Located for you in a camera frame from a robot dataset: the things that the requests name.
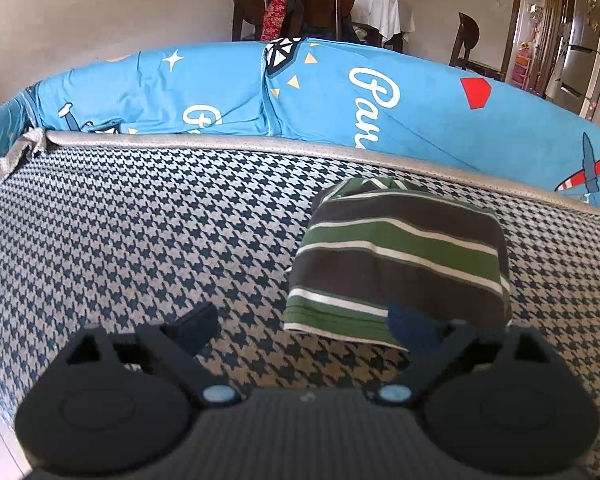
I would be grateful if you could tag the blue sofa armrest cover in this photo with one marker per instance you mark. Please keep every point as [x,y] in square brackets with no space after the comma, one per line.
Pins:
[2,135]

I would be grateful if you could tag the blue cushion with star print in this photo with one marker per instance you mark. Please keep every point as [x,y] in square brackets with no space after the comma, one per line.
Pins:
[145,90]

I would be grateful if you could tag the pink drawer stand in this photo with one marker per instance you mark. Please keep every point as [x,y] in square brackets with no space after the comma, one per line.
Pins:
[521,67]

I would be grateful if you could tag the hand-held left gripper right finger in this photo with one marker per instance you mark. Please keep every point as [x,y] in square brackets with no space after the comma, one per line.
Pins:
[410,331]

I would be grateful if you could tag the brown wooden chair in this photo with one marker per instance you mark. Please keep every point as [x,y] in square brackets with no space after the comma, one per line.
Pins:
[245,5]
[320,0]

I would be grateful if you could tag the dark round-back wooden chair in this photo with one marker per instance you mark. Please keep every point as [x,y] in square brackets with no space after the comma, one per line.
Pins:
[467,35]

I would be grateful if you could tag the houndstooth sofa seat cover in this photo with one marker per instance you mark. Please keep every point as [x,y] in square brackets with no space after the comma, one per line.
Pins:
[130,235]

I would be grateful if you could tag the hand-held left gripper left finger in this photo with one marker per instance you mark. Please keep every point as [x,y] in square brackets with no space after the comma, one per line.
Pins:
[200,326]

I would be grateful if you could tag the brown door frame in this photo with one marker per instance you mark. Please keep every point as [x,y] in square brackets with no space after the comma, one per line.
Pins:
[517,10]

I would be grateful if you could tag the green brown striped shirt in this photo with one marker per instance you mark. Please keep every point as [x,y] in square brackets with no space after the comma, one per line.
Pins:
[395,260]

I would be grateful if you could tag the silver refrigerator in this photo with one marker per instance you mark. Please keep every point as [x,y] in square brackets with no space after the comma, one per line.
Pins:
[582,50]

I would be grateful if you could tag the table with white tablecloth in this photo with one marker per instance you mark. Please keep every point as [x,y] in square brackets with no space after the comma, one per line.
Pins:
[380,10]

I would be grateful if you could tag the blue cushion with plane print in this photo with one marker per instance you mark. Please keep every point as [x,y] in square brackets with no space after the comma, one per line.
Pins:
[430,125]

